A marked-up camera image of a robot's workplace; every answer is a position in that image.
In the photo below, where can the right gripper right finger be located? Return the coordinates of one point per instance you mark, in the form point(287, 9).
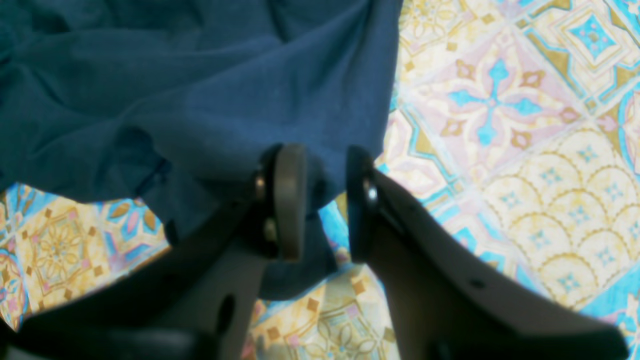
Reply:
point(444, 302)

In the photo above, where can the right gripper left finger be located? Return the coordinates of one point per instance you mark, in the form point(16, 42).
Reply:
point(196, 301)

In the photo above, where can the dark blue t-shirt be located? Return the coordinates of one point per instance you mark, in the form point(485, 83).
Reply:
point(174, 102)

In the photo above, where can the patterned colourful tablecloth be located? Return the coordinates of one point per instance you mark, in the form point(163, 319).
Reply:
point(515, 123)

